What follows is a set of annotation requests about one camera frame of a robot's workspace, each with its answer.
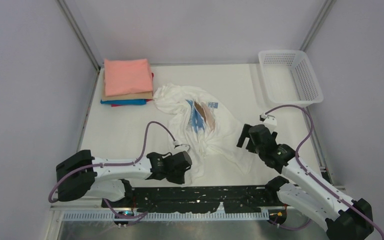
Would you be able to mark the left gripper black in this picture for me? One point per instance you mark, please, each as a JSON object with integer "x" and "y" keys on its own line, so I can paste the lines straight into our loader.
{"x": 179, "y": 180}

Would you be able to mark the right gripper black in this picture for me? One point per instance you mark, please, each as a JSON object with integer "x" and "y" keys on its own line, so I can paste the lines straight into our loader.
{"x": 245, "y": 134}

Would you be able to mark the white t shirt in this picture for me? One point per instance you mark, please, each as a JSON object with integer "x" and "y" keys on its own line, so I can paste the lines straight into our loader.
{"x": 212, "y": 131}

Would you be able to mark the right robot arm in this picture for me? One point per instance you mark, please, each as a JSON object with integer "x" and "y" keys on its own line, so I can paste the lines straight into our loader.
{"x": 339, "y": 215}

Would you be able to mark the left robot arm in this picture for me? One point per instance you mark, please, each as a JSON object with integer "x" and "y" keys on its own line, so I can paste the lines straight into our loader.
{"x": 83, "y": 175}

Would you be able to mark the blue folded t shirt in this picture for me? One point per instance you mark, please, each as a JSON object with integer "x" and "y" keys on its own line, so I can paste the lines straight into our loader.
{"x": 125, "y": 102}

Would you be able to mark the tan folded t shirt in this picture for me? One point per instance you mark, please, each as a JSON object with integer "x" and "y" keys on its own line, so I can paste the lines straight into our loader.
{"x": 148, "y": 95}

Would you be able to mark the white plastic basket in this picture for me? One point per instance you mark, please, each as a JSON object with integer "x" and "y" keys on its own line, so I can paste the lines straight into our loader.
{"x": 288, "y": 78}

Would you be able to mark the red folded t shirt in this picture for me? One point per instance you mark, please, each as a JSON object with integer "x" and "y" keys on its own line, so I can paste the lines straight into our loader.
{"x": 141, "y": 83}

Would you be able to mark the pink folded t shirt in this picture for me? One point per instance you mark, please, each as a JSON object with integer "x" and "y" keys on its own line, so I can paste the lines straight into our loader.
{"x": 117, "y": 70}

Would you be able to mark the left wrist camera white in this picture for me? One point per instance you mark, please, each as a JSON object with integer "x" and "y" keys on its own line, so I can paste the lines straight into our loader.
{"x": 180, "y": 147}

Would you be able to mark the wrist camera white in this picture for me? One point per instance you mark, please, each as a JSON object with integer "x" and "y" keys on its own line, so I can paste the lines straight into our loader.
{"x": 269, "y": 121}
{"x": 180, "y": 147}

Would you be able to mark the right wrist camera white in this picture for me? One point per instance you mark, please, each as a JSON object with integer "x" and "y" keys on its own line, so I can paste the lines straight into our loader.
{"x": 269, "y": 121}

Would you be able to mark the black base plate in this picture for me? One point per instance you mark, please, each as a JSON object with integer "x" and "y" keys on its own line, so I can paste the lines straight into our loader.
{"x": 200, "y": 199}

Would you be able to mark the aluminium frame rail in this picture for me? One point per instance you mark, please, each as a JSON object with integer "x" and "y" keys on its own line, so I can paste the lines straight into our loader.
{"x": 222, "y": 212}

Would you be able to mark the left frame post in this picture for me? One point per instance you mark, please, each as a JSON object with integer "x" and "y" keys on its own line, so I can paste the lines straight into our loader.
{"x": 68, "y": 14}

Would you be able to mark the frame post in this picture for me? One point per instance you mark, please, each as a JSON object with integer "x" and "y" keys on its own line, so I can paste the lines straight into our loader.
{"x": 317, "y": 24}
{"x": 68, "y": 14}

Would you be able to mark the right frame post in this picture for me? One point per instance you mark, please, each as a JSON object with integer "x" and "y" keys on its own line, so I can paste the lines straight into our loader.
{"x": 317, "y": 24}

